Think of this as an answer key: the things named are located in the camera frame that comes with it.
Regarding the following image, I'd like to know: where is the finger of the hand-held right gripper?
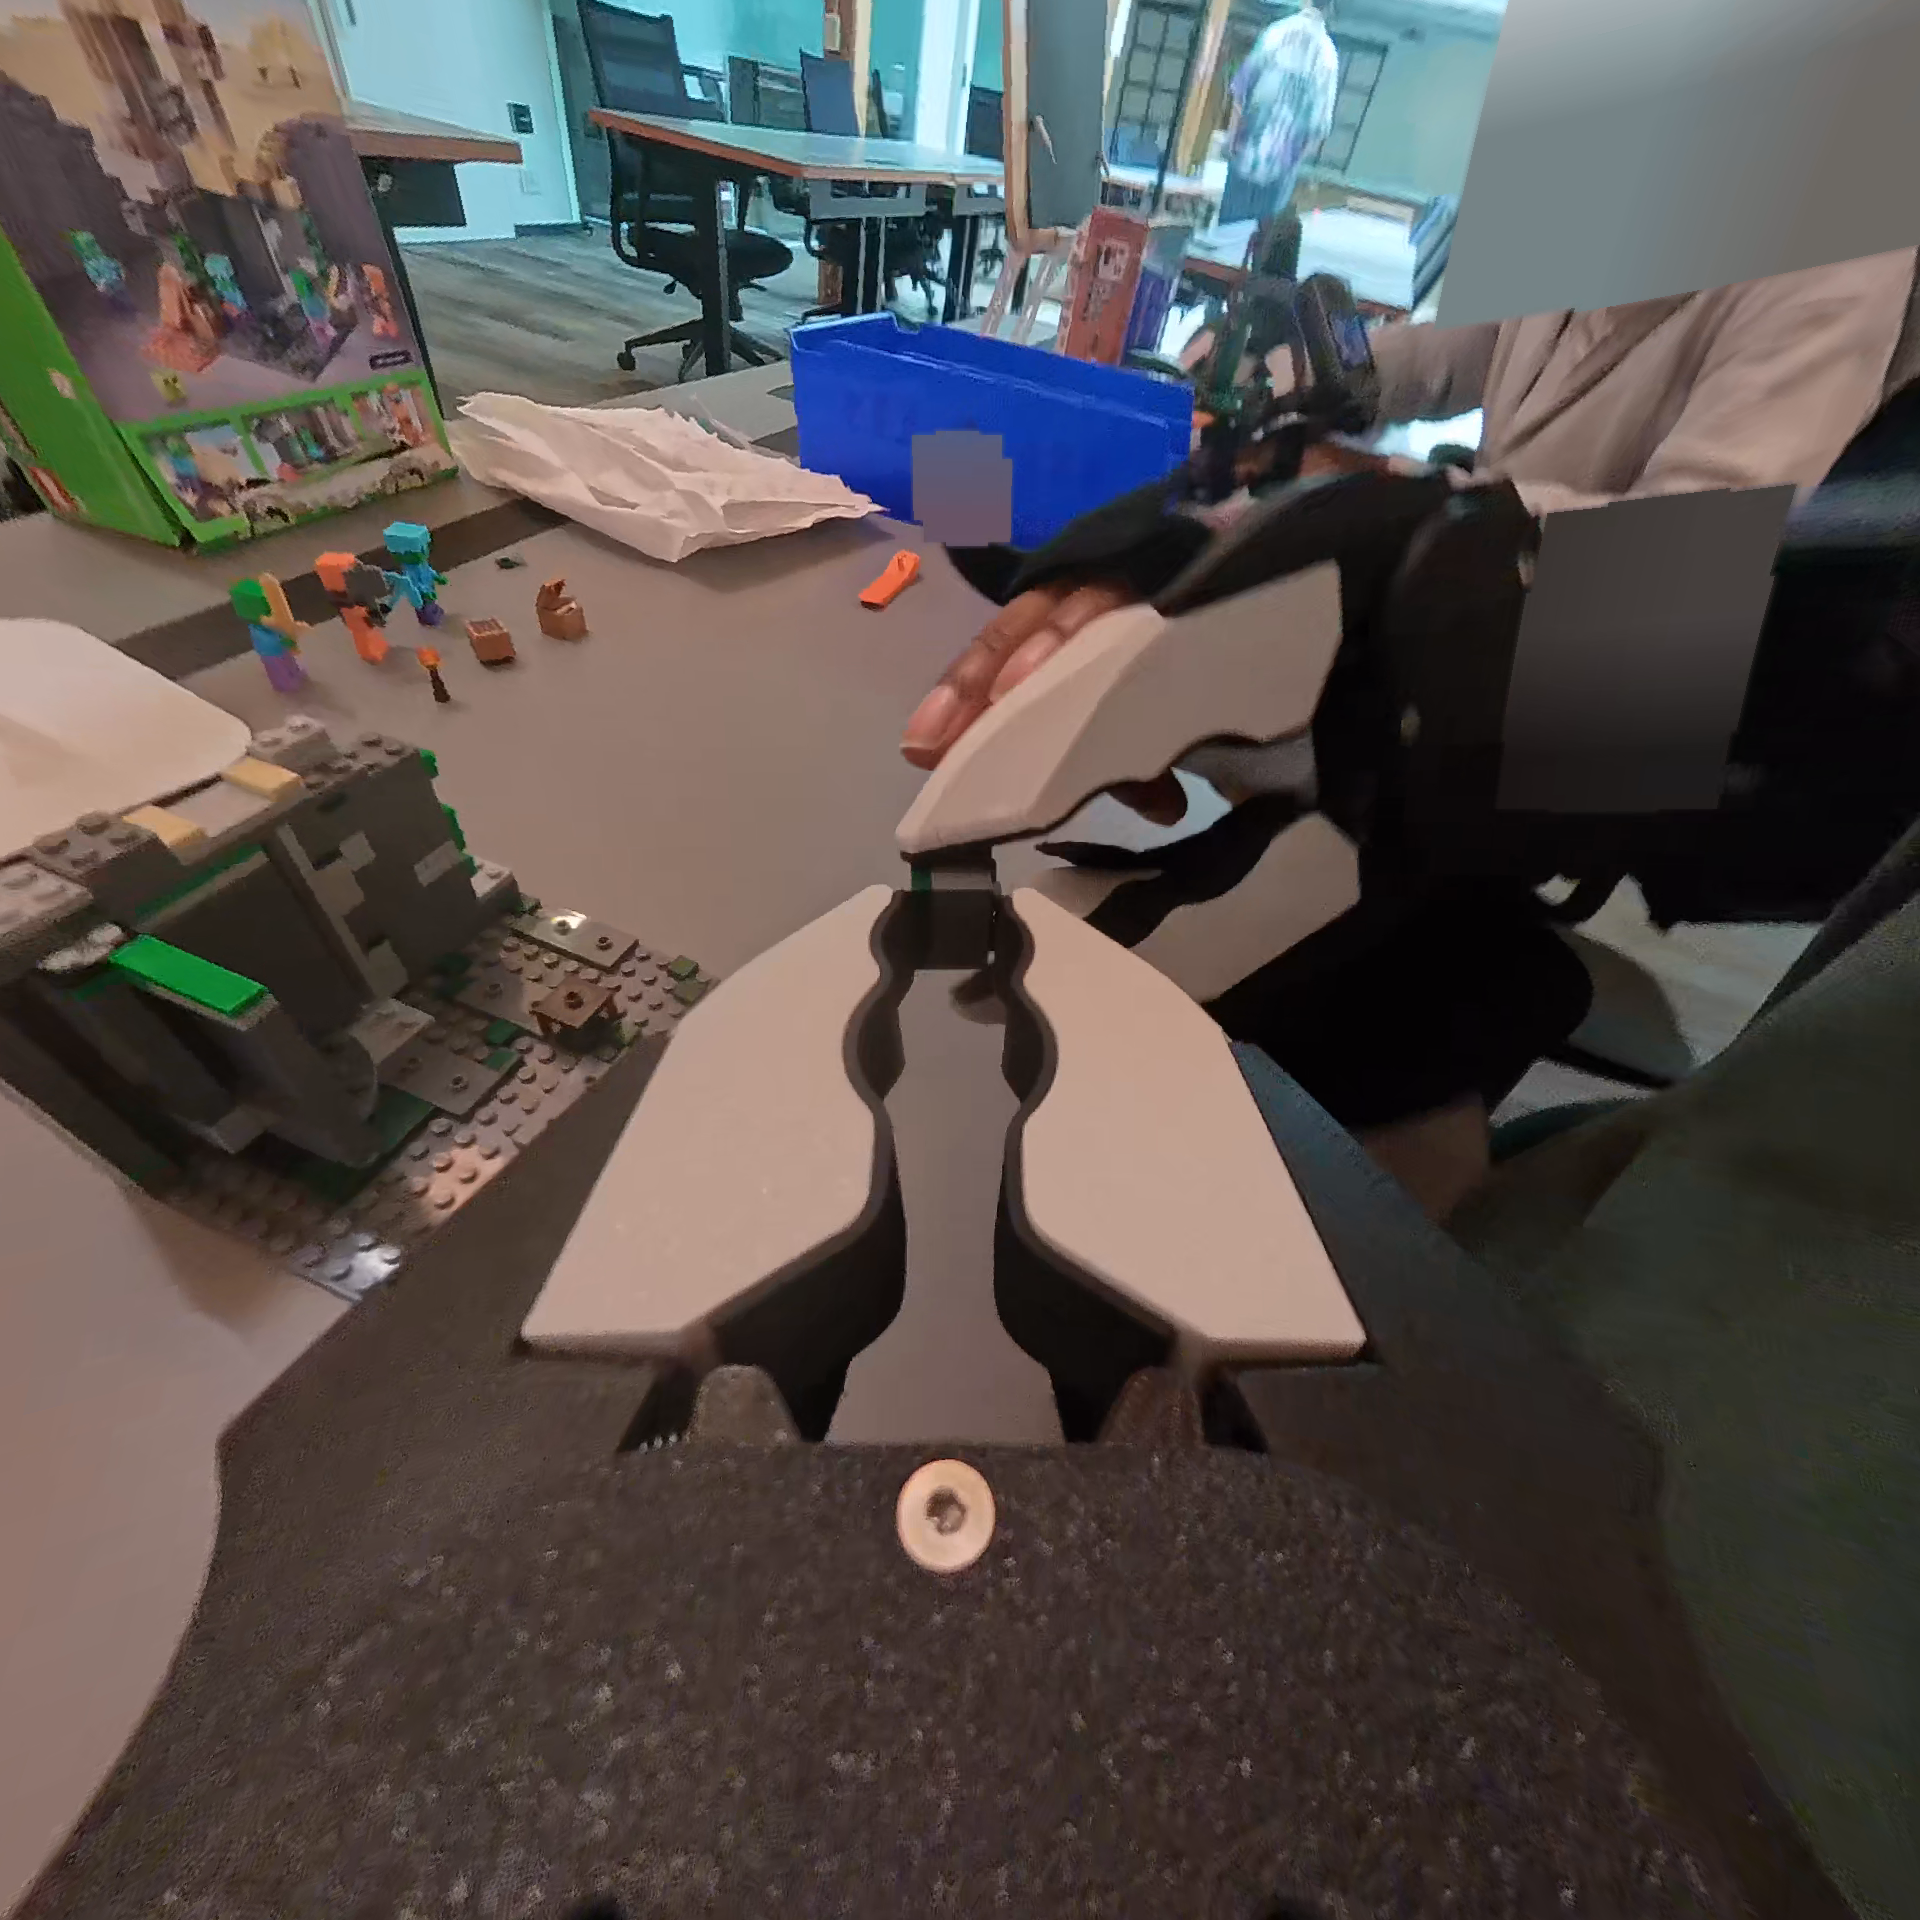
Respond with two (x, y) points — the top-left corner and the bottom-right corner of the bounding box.
(1042, 809), (1368, 1004)
(895, 561), (1346, 859)

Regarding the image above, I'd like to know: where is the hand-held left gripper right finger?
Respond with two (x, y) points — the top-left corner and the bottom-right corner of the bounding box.
(1002, 885), (1370, 1439)

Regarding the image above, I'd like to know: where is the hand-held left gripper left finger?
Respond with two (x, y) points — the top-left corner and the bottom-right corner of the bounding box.
(518, 881), (915, 1439)

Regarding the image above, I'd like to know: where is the black wrist device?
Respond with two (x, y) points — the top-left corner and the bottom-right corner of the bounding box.
(1193, 224), (1385, 489)

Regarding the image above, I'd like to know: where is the blue plastic bin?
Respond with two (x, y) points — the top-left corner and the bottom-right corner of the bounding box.
(790, 310), (1199, 550)

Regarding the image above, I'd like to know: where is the red cardboard box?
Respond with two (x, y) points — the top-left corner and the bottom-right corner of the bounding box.
(1068, 206), (1166, 364)

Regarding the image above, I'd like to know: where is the grey brick building model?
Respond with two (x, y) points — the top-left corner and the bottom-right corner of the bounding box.
(0, 715), (716, 1301)

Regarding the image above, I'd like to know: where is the crumpled white paper bag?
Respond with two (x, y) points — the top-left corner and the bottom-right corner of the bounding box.
(449, 391), (888, 564)

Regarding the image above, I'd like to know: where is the wooden easel board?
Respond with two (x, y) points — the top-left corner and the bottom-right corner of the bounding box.
(1000, 0), (1116, 309)

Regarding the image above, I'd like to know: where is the person's dark green shirt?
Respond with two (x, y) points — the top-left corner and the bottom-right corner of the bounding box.
(1440, 831), (1920, 1920)

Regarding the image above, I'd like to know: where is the brown top office table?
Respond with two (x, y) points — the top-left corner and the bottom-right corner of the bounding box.
(343, 101), (525, 244)
(589, 104), (1011, 334)

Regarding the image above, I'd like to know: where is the black mesh office chair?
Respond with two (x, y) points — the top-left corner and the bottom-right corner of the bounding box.
(577, 0), (797, 379)

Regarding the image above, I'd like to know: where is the cyan toy minifigure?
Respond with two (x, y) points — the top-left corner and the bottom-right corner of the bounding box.
(378, 518), (449, 629)

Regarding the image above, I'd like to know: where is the orange toy minifigure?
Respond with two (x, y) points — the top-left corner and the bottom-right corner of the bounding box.
(311, 550), (396, 666)

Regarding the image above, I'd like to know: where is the green toy minifigure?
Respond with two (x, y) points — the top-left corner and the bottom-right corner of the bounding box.
(229, 574), (315, 692)

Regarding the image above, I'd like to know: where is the green brick set box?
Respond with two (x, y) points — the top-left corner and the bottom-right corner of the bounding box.
(0, 0), (461, 550)

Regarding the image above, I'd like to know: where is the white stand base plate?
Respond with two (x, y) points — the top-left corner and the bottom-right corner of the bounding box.
(0, 618), (256, 865)

